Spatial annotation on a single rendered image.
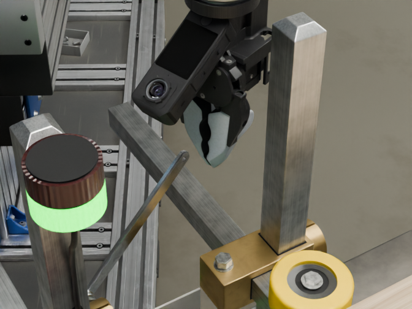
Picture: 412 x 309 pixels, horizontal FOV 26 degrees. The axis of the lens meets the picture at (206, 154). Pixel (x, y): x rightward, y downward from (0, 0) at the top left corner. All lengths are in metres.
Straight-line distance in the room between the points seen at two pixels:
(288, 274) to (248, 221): 1.32
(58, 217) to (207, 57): 0.24
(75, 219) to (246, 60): 0.27
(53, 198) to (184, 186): 0.40
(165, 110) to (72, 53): 1.58
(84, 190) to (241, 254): 0.33
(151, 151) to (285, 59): 0.33
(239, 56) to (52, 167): 0.27
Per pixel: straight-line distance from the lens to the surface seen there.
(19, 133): 0.71
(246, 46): 0.87
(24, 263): 1.84
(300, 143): 0.86
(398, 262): 1.17
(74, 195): 0.66
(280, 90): 0.82
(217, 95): 0.87
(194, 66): 0.82
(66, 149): 0.68
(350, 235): 2.18
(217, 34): 0.83
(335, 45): 2.80
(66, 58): 2.38
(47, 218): 0.68
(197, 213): 1.01
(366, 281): 1.14
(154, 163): 1.07
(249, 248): 0.96
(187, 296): 0.98
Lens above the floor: 1.55
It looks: 41 degrees down
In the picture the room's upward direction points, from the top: straight up
